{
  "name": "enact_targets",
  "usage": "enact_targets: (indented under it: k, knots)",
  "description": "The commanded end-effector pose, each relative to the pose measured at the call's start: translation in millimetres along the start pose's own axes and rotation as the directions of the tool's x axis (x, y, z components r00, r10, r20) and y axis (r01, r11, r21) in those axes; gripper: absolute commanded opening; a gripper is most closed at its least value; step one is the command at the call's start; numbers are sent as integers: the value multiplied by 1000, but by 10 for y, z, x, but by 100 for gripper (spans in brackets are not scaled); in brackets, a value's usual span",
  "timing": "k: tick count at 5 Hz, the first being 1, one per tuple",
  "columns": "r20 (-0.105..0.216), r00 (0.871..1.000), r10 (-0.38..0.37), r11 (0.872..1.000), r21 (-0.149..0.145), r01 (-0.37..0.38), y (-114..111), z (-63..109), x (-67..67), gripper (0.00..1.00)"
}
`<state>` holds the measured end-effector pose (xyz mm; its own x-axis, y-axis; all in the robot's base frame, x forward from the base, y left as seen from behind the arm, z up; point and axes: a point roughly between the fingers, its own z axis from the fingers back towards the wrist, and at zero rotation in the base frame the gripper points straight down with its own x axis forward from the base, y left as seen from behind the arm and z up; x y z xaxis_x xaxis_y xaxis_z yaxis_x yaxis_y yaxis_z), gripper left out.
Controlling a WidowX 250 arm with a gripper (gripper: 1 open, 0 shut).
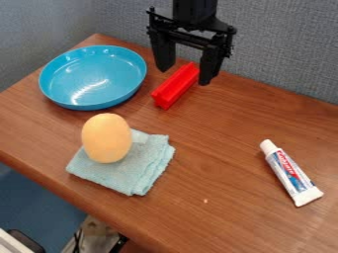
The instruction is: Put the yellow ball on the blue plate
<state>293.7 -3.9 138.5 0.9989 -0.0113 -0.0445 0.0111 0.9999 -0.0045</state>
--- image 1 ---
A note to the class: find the white toothpaste tube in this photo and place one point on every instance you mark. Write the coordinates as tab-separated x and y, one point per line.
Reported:
297	185

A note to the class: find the yellow egg-shaped ball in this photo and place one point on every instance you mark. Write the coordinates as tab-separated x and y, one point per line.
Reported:
105	138

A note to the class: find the blue plastic plate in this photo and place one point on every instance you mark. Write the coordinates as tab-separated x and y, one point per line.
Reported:
93	77

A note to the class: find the red plastic block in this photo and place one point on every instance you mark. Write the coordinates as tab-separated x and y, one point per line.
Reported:
172	88

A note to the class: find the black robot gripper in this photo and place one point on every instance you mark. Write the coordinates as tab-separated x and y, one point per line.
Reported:
189	23

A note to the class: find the light blue folded cloth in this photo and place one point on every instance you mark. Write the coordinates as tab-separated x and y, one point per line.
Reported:
132	175

